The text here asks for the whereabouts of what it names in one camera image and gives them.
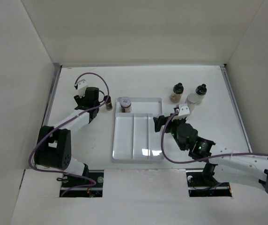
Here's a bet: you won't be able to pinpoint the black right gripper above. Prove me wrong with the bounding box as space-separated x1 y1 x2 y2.
154 113 186 151

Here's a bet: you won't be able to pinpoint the black cap red label bottle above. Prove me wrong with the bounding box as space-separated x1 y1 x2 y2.
104 95 113 111

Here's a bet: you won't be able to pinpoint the grey lid sauce jar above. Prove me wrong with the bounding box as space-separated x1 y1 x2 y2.
119 97 132 113

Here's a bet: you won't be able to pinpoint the white cap blue label jar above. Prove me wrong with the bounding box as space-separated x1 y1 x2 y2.
185 93 199 113

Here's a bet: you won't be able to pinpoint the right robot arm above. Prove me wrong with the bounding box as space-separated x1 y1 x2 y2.
153 112 268 194

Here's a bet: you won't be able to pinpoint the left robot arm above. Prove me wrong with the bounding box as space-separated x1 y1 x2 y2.
34 87 100 187

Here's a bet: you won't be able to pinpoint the white divided organizer tray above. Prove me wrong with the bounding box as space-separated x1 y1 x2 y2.
112 97 164 164

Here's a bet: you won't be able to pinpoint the black stopper jar brown contents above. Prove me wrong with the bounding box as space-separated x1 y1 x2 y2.
170 82 184 103

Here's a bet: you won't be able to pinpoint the black stopper jar white contents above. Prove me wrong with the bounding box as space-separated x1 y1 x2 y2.
195 84 207 105

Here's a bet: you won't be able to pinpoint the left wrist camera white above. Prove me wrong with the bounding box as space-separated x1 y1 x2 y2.
74 79 88 98

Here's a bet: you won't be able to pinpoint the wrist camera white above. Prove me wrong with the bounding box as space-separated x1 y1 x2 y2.
74 79 88 98
174 104 190 120

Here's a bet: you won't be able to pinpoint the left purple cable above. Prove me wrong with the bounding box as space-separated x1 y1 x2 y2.
28 72 110 196

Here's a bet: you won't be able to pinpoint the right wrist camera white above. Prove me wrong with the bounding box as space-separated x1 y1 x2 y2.
174 104 190 120

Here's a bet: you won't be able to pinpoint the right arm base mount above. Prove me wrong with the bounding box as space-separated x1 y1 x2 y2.
186 164 232 197

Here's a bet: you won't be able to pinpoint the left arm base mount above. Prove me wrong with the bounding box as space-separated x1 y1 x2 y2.
56 170 104 198

